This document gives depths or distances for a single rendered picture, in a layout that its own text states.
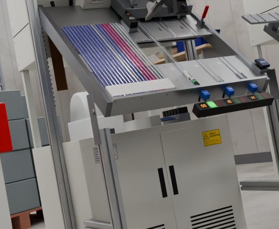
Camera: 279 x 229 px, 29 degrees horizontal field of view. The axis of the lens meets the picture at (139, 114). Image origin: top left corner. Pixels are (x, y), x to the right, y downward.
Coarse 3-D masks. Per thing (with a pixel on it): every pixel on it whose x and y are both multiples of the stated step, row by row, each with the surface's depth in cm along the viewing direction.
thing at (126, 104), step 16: (240, 80) 205; (256, 80) 209; (128, 96) 184; (144, 96) 186; (160, 96) 190; (176, 96) 194; (192, 96) 198; (224, 96) 206; (112, 112) 184; (128, 112) 188
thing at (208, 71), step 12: (192, 60) 216; (204, 60) 217; (216, 60) 219; (228, 60) 221; (240, 60) 223; (168, 72) 205; (180, 72) 207; (192, 72) 208; (204, 72) 210; (216, 72) 212; (228, 72) 213; (240, 72) 215; (252, 72) 217; (180, 84) 200; (192, 84) 201; (204, 84) 203
